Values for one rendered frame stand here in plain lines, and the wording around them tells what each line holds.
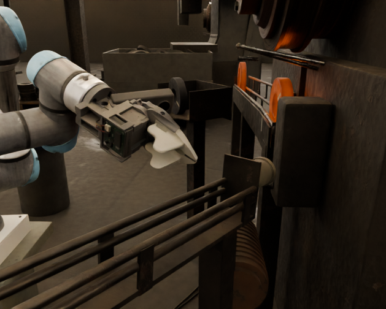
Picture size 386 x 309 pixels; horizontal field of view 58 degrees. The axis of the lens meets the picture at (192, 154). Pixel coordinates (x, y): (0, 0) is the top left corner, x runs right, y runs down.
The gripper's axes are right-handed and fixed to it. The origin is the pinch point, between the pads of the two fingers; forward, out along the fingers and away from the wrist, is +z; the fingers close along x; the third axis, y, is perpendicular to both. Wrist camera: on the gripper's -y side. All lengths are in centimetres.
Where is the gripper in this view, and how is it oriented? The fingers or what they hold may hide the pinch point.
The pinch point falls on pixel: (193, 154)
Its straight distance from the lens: 56.7
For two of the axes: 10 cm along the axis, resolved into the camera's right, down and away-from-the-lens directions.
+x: 1.9, -7.3, -6.6
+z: 7.9, 5.1, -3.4
